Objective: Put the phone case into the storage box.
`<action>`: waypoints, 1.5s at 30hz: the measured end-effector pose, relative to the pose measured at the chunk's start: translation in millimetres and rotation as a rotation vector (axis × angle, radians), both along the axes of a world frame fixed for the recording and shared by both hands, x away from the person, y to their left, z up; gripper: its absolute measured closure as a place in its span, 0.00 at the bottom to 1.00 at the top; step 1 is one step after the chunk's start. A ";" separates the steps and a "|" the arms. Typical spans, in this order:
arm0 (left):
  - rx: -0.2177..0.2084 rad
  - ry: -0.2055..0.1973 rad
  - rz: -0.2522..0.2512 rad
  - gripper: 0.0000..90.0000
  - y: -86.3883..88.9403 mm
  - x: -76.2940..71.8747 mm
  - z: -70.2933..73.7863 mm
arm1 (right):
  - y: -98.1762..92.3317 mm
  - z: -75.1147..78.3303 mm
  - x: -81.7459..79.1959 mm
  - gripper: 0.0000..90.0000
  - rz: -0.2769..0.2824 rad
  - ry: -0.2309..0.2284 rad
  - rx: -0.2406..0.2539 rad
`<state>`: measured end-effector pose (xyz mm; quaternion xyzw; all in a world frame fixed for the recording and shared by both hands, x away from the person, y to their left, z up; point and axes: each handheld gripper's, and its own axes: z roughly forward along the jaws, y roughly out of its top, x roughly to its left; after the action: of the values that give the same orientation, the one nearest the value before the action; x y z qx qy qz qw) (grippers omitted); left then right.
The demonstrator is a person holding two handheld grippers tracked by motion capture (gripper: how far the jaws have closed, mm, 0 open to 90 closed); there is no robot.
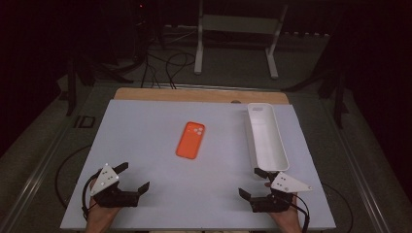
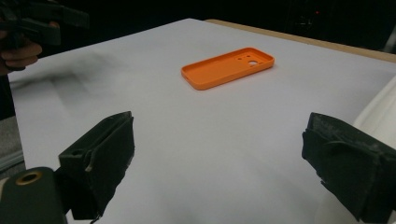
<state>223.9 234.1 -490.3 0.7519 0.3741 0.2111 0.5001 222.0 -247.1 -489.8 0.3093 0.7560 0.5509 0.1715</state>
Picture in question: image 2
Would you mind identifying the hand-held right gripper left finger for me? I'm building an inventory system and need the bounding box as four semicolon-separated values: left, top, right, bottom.
55;110;136;223

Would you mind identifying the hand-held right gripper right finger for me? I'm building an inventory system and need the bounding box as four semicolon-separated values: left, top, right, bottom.
301;112;396;224

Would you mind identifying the white translucent plastic container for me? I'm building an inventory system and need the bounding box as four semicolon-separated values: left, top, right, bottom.
353;76;396;151

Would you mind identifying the orange phone case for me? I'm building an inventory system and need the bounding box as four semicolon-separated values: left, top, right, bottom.
180;47;276;91

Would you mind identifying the metal floor rail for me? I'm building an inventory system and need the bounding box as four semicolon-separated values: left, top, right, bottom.
0;150;26;173

